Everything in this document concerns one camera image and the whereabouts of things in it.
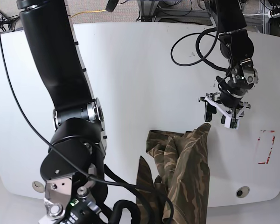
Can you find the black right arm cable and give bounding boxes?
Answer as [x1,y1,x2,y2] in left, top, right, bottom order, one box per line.
[0,0,175,224]

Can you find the camouflage T-shirt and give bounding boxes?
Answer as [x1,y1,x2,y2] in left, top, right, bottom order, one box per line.
[136,123,211,224]

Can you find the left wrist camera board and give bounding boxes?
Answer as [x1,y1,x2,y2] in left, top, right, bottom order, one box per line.
[230,118,239,129]

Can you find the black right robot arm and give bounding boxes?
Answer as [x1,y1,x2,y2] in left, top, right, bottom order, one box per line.
[17,0,108,224]

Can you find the aluminium frame stand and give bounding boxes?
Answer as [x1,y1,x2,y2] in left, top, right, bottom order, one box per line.
[136,0,192,22]

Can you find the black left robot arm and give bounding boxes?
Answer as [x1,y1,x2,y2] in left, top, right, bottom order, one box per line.
[196,0,259,129]

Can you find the red tape rectangle marking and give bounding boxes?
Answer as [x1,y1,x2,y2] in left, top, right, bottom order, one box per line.
[254,130,276,165]

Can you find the table cable grommet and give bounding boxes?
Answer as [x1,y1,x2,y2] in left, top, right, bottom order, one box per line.
[32,181,45,193]
[236,186,250,198]

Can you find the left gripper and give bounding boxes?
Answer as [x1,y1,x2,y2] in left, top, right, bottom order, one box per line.
[199,58,259,129]

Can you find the yellow cable on floor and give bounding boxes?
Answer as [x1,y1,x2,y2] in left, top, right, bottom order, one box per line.
[70,10,108,18]

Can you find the black tripod legs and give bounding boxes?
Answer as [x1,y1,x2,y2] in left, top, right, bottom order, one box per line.
[0,9,21,33]

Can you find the left table cable grommet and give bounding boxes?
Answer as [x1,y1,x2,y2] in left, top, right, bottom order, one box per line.
[32,181,45,193]

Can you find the right table cable grommet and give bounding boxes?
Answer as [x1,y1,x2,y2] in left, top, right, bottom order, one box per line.
[236,186,250,198]

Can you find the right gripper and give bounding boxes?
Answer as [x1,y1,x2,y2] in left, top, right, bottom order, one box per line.
[38,177,112,224]

